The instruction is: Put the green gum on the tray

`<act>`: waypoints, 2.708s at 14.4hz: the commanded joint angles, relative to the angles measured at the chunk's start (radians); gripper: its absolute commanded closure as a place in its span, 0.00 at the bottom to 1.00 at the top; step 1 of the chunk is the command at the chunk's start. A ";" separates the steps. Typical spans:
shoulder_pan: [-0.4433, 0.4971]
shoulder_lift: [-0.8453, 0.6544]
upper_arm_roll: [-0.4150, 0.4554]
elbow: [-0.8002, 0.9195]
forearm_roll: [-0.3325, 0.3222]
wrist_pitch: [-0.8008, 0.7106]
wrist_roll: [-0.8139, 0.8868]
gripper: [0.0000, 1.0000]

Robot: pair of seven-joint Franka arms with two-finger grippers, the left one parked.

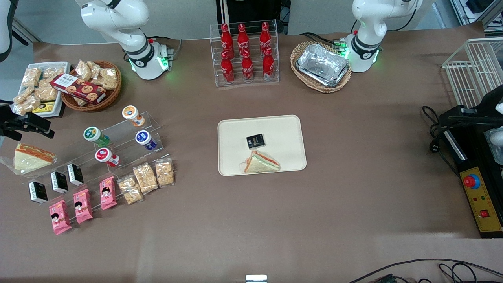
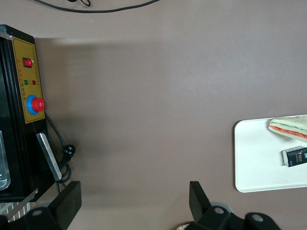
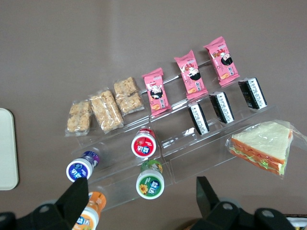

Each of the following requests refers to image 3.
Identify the orange gum bottle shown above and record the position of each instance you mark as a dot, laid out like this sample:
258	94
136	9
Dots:
94	203

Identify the clear acrylic tiered stand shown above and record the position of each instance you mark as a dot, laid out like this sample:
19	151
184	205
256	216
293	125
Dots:
192	155
115	148

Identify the red gum bottle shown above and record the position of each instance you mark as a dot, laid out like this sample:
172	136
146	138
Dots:
144	146

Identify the white plastic tray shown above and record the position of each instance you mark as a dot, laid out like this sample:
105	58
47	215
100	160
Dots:
7	148

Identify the clear-wrapped peanut brittle pack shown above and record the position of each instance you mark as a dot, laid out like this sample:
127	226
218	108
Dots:
78	118
105	111
128	95

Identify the purple gum bottle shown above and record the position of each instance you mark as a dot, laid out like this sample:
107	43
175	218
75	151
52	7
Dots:
79	169

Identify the black pack white label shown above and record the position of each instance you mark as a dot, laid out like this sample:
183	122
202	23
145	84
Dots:
197	118
221	107
253	93

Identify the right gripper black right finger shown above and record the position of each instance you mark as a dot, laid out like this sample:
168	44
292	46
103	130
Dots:
205	196

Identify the wrapped triangle sandwich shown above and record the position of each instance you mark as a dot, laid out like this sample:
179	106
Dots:
263	143

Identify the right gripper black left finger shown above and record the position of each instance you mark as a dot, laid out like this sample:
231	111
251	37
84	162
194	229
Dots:
74	201

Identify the green gum bottle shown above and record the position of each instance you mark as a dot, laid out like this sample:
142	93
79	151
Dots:
149	185

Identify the pink cartoon snack packet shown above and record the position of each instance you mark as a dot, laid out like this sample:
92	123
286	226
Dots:
156	93
221	62
192	74

